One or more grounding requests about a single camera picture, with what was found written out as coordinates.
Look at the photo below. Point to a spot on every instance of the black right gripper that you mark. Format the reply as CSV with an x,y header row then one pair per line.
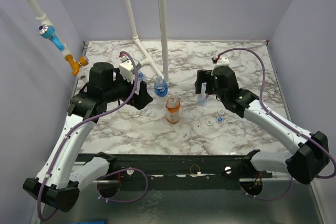
x,y
208,80

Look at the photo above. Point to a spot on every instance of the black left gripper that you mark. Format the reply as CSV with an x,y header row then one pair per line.
x,y
140,100

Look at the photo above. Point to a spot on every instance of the blue label Pocari bottle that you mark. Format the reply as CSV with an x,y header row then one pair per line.
x,y
160,87

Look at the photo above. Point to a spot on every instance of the clear blue-tinted plastic bottle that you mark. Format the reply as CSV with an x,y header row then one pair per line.
x,y
141,77

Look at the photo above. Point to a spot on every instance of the orange tea bottle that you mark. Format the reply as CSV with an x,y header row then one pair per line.
x,y
172,107

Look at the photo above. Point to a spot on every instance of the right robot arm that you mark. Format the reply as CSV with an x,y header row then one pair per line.
x,y
306,152

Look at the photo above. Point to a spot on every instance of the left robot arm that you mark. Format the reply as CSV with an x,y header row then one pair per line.
x,y
56,184

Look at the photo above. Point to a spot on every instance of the yellow plastic faucet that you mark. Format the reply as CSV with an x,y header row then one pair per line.
x,y
76,65

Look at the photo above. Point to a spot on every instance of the white vertical pole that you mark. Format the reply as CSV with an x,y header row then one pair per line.
x,y
163,32

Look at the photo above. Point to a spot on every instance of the blue plastic faucet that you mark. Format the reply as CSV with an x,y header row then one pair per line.
x,y
48,32

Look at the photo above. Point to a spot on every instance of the blue object at bottom edge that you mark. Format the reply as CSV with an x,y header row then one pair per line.
x,y
97,222

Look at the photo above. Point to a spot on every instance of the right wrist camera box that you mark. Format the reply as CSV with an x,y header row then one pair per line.
x,y
220,61

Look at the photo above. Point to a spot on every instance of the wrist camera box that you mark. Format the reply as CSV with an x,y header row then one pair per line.
x,y
127,71
220,61

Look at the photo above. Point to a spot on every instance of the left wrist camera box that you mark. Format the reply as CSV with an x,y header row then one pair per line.
x,y
127,71

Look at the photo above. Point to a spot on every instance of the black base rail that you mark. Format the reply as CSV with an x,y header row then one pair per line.
x,y
176,172

